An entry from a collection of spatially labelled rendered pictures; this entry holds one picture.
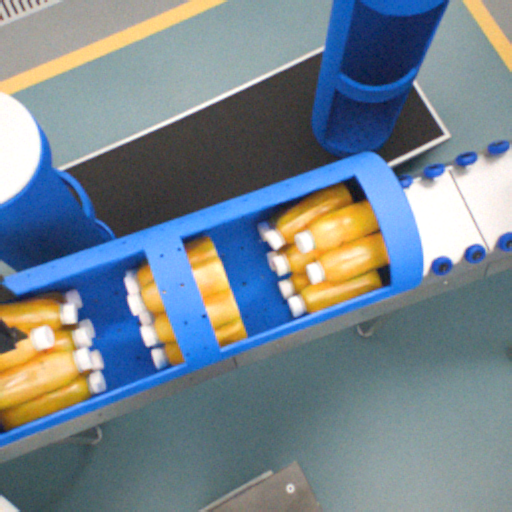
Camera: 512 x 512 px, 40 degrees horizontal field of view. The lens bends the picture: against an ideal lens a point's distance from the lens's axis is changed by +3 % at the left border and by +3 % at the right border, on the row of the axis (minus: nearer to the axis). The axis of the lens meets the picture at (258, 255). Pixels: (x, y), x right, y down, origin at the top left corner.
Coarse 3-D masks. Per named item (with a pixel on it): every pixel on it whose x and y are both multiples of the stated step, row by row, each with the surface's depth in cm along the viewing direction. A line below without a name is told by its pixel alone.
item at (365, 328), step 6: (390, 312) 201; (372, 318) 214; (378, 318) 207; (384, 318) 211; (360, 324) 234; (366, 324) 226; (372, 324) 217; (378, 324) 221; (360, 330) 239; (366, 330) 229; (372, 330) 232; (366, 336) 239
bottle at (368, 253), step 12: (360, 240) 132; (372, 240) 131; (336, 252) 130; (348, 252) 130; (360, 252) 130; (372, 252) 130; (384, 252) 130; (324, 264) 130; (336, 264) 129; (348, 264) 129; (360, 264) 130; (372, 264) 131; (384, 264) 132; (324, 276) 131; (336, 276) 130; (348, 276) 131
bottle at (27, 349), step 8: (24, 328) 125; (32, 336) 123; (24, 344) 122; (32, 344) 123; (16, 352) 122; (24, 352) 123; (32, 352) 123; (0, 360) 122; (8, 360) 122; (16, 360) 123; (24, 360) 124; (0, 368) 124; (8, 368) 125
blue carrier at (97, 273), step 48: (288, 192) 126; (384, 192) 123; (144, 240) 123; (192, 240) 141; (240, 240) 145; (384, 240) 122; (48, 288) 138; (96, 288) 141; (192, 288) 118; (240, 288) 146; (384, 288) 128; (96, 336) 143; (192, 336) 119; (144, 384) 124; (0, 432) 133
